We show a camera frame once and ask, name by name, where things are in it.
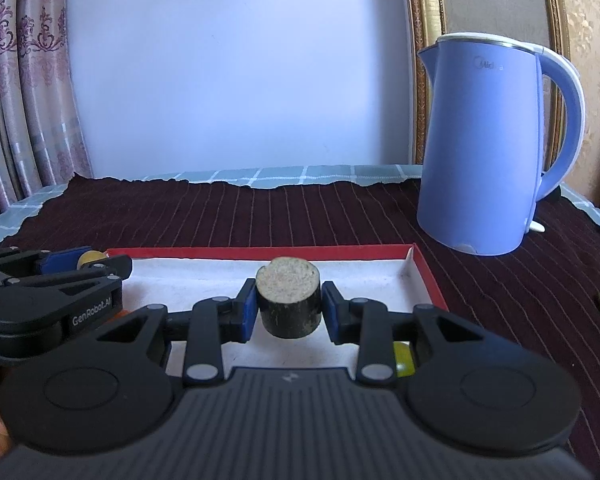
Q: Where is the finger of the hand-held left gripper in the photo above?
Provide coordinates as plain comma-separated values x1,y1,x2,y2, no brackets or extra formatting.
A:
0,246,94,277
5,254,134,295

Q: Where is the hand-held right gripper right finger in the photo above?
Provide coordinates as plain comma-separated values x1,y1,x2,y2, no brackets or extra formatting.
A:
321,281,483,386

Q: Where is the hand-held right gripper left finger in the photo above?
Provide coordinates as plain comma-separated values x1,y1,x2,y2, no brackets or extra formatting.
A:
100,279,257,386

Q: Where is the thick dark sugarcane segment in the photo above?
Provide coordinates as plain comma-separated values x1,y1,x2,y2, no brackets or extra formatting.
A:
256,256,323,339

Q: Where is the red cardboard tray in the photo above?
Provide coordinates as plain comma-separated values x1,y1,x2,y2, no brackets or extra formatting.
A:
105,242,450,377

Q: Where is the dark maroon striped cloth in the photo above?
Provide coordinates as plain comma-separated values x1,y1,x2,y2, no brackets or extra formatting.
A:
0,162,600,471

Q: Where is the pink patterned curtain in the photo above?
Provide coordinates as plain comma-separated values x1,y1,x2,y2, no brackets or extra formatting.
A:
0,0,93,223

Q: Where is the blue electric kettle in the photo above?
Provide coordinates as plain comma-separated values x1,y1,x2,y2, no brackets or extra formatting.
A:
416,31,586,257

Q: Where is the gold framed wall panel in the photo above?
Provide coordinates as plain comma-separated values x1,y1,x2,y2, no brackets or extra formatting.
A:
402,0,571,181

